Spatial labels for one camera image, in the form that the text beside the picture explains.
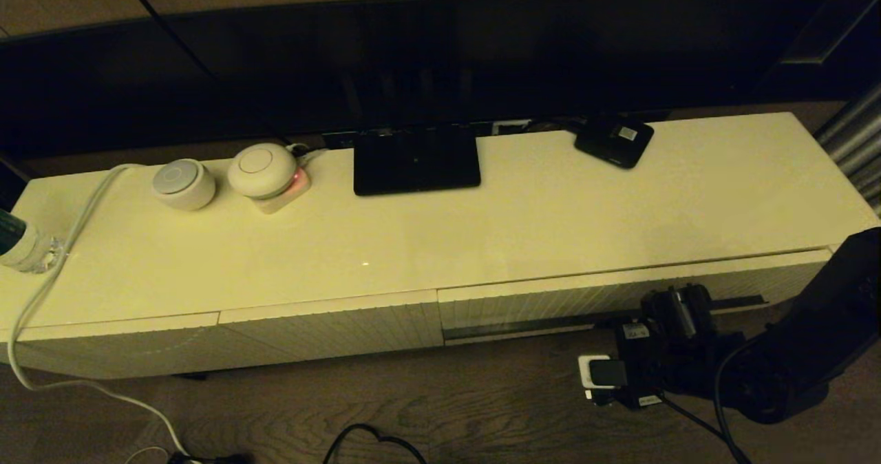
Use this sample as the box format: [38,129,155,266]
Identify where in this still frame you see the white drawer with dark handle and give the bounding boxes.
[438,247,837,346]

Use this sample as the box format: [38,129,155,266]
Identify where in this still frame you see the white fluted cabinet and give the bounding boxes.
[0,112,881,381]

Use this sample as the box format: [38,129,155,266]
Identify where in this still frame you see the black set-top box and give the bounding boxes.
[574,116,655,169]

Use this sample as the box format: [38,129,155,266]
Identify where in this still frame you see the grey pleated curtain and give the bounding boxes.
[816,82,881,215]

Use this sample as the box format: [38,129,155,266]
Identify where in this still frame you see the white ribbed cabinet front panel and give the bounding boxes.
[0,313,222,381]
[219,290,445,367]

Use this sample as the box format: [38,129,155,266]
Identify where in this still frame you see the black flat television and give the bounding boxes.
[0,0,881,162]

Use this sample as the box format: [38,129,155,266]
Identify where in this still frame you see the white power strip red light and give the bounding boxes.
[251,168,312,215]

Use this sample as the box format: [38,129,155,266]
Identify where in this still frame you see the white dome shaped device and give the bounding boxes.
[228,143,299,200]

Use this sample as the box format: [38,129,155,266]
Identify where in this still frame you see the white round speaker grey top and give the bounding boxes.
[152,159,217,211]

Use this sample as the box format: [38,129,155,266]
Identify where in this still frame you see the clear plastic water bottle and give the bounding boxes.
[0,207,65,274]

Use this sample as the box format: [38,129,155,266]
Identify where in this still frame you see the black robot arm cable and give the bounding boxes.
[654,340,752,464]

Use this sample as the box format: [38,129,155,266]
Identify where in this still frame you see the black floor cable with connector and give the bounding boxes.
[323,423,427,464]

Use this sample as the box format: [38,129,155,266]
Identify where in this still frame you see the black television base plate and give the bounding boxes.
[353,125,481,196]

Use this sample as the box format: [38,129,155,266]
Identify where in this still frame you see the thin black wall cable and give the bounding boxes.
[116,0,293,145]

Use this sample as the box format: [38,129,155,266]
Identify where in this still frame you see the white power cable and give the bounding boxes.
[7,163,190,464]

